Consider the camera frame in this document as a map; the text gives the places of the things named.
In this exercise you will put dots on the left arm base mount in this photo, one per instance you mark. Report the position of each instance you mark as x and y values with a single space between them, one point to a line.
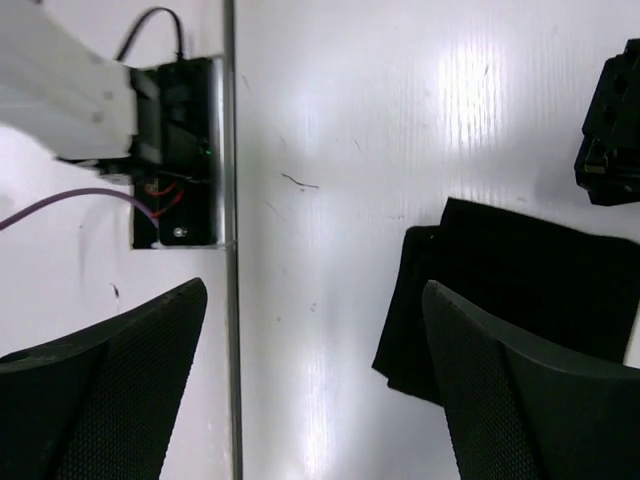
177 154

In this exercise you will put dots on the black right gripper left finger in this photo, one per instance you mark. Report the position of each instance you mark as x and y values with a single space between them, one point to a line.
102 402

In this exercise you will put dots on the black skirt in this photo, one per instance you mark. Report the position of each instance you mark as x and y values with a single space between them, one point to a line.
575 289

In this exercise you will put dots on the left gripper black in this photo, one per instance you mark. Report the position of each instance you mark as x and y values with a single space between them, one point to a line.
607 163

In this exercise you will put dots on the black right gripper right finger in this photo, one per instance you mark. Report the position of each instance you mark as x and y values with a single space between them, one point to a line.
521 407

